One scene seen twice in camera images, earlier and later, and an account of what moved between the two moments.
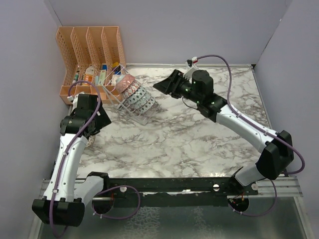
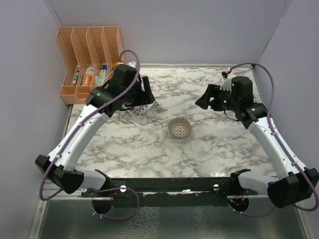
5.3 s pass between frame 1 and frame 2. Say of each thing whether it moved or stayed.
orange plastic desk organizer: stayed
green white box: stayed
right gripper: moved
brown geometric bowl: moved
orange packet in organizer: stayed
